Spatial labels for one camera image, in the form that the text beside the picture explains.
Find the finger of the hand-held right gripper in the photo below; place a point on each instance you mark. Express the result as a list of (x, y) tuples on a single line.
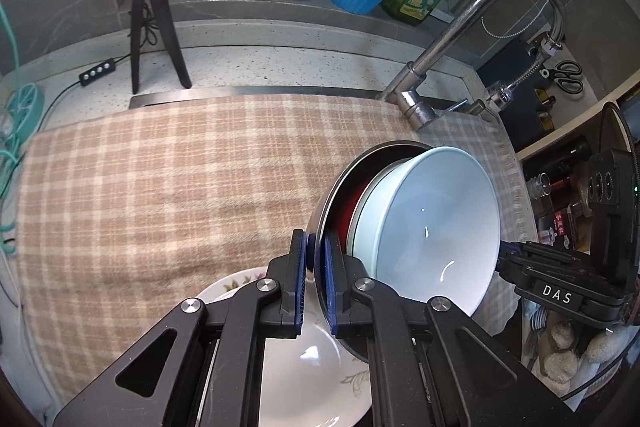
[(530, 262)]

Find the red steel bowl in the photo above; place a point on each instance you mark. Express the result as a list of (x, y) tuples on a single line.
[(352, 207)]

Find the large pink floral plate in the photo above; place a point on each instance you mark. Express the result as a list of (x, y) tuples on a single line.
[(225, 284)]

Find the black bottle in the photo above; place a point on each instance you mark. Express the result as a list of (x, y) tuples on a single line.
[(560, 154)]

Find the black tripod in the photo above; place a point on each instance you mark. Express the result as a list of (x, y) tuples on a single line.
[(145, 7)]

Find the stainless steel sink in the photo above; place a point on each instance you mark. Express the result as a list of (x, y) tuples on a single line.
[(200, 97)]

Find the dark utensil rack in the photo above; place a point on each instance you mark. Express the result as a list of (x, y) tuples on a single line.
[(520, 119)]

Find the person's right hand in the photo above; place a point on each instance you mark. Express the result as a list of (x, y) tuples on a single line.
[(560, 364)]

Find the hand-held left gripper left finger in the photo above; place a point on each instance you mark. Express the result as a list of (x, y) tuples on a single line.
[(299, 282)]

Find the white grey leaf plate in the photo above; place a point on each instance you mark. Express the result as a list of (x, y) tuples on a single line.
[(300, 367)]

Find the beige checked cloth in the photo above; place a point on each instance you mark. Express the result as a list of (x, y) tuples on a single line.
[(150, 207)]

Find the metal cutlery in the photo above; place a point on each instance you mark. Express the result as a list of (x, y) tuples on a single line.
[(535, 322)]

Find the black inline remote control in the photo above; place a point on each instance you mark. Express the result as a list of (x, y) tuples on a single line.
[(97, 71)]

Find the black scissors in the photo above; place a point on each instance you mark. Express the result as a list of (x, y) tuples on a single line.
[(565, 74)]

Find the large stainless steel bowl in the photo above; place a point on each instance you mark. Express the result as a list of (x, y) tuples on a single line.
[(315, 272)]

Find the chrome faucet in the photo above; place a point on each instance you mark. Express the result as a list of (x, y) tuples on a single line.
[(450, 32)]

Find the small glass jar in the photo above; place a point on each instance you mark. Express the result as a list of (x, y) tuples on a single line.
[(546, 186)]

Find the round teal power strip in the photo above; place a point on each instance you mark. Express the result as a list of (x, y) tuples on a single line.
[(25, 102)]

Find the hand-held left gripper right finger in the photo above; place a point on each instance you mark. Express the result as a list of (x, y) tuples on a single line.
[(330, 292)]

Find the light blue ceramic bowl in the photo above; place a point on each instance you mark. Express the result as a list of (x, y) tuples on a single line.
[(440, 227)]

